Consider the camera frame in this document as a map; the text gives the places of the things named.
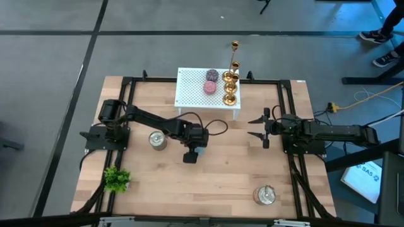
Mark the black desk foot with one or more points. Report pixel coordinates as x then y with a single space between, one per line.
363 80

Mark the white perforated metal shelf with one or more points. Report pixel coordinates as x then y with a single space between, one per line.
192 91

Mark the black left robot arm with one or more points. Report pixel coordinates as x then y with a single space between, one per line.
148 118

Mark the short gold candlestick holder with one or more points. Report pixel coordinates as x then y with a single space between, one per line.
229 87

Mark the blue patterned candle tin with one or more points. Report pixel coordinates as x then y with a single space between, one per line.
202 150

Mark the purple patterned candle tin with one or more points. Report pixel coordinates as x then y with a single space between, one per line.
212 75

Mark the tall gold candlestick holder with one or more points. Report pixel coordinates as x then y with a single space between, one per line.
226 75

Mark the white printed sign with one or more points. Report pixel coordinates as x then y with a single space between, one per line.
363 181

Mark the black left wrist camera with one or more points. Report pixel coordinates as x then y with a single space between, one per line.
190 157

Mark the silver tin can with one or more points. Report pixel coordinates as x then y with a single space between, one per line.
264 195
157 139

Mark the black floor beam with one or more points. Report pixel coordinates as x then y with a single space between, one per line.
363 156

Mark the person's leg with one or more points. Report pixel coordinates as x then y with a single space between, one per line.
394 15
401 48

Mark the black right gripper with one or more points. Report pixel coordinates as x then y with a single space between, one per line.
284 127

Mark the black bar with silver brackets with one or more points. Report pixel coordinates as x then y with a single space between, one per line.
47 220

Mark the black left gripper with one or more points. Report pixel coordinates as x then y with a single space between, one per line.
197 135

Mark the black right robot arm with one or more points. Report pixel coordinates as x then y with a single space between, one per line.
341 130

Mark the black cabinet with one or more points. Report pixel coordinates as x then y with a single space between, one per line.
391 189

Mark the black stand leg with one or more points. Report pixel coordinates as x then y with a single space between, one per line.
264 8

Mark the green artificial plant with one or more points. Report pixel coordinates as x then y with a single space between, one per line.
116 179

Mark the pink patterned candle tin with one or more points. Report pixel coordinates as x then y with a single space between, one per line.
210 87

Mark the yellow power plug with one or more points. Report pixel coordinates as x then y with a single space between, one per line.
332 108

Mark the medium gold candlestick holder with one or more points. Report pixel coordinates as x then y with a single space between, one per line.
229 99

